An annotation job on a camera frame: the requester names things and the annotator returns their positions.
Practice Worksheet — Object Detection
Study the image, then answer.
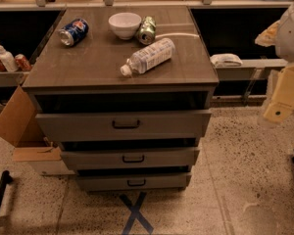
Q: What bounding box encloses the blue pepsi can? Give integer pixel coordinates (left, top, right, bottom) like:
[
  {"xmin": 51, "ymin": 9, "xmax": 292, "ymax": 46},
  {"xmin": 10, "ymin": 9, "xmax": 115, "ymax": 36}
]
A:
[{"xmin": 59, "ymin": 19, "xmax": 89, "ymax": 46}]

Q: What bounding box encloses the grey bottom drawer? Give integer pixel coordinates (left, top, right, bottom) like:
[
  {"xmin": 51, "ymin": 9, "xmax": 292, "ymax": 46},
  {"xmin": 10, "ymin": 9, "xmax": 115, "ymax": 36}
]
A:
[{"xmin": 76, "ymin": 172, "xmax": 191, "ymax": 192}]

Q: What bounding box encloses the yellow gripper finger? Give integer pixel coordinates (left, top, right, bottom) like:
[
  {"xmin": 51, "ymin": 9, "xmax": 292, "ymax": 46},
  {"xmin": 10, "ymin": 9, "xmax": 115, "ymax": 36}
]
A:
[{"xmin": 255, "ymin": 21, "xmax": 280, "ymax": 47}]

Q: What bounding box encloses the brown cardboard box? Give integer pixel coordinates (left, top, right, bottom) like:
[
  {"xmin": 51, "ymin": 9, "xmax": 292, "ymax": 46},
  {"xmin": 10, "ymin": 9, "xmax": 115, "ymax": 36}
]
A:
[{"xmin": 0, "ymin": 86, "xmax": 73, "ymax": 176}]

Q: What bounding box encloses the grey shelf rail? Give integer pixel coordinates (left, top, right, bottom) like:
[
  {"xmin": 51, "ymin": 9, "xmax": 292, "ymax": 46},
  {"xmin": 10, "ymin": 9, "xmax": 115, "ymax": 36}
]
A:
[{"xmin": 216, "ymin": 59, "xmax": 287, "ymax": 81}]

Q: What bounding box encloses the folded white cloth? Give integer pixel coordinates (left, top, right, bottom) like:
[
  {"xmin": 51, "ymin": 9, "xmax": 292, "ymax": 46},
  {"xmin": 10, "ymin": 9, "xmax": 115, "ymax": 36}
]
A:
[{"xmin": 210, "ymin": 53, "xmax": 243, "ymax": 67}]

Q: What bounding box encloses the clear plastic water bottle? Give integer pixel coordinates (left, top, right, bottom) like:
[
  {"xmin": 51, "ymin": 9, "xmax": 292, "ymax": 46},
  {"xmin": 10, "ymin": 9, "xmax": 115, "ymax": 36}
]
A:
[{"xmin": 121, "ymin": 38, "xmax": 175, "ymax": 76}]

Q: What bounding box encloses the grey drawer cabinet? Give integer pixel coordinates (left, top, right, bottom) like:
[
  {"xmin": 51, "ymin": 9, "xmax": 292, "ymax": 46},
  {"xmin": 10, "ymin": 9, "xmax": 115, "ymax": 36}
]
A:
[{"xmin": 22, "ymin": 5, "xmax": 220, "ymax": 193}]

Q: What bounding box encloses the green soda can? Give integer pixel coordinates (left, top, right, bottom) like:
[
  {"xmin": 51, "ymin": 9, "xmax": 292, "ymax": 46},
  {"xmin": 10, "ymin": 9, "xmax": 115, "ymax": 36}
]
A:
[{"xmin": 136, "ymin": 16, "xmax": 156, "ymax": 45}]

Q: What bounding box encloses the grey top drawer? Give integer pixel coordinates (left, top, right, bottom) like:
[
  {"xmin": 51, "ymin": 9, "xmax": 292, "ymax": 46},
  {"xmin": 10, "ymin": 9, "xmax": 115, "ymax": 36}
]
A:
[{"xmin": 36, "ymin": 110, "xmax": 211, "ymax": 142}]

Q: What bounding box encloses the white bowl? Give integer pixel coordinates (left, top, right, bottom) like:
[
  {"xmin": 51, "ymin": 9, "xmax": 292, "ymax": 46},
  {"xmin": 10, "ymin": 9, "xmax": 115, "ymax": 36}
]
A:
[{"xmin": 108, "ymin": 13, "xmax": 142, "ymax": 40}]

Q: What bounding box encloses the grey middle drawer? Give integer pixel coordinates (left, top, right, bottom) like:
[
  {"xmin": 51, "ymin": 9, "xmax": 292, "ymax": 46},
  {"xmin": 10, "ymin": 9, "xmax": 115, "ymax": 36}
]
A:
[{"xmin": 61, "ymin": 147, "xmax": 199, "ymax": 170}]

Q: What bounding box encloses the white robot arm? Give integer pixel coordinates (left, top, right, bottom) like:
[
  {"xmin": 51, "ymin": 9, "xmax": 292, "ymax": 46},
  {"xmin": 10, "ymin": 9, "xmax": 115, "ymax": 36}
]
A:
[{"xmin": 255, "ymin": 2, "xmax": 294, "ymax": 127}]

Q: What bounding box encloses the grey drawer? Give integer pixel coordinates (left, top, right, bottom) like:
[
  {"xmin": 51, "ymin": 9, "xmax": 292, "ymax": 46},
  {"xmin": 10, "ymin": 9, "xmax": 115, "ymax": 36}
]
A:
[
  {"xmin": 61, "ymin": 147, "xmax": 199, "ymax": 170},
  {"xmin": 36, "ymin": 110, "xmax": 211, "ymax": 142},
  {"xmin": 76, "ymin": 172, "xmax": 191, "ymax": 192}
]

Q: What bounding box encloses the white pump bottle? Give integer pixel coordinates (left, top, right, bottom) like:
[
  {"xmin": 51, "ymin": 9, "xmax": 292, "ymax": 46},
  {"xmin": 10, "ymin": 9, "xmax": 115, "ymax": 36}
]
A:
[{"xmin": 0, "ymin": 43, "xmax": 19, "ymax": 72}]

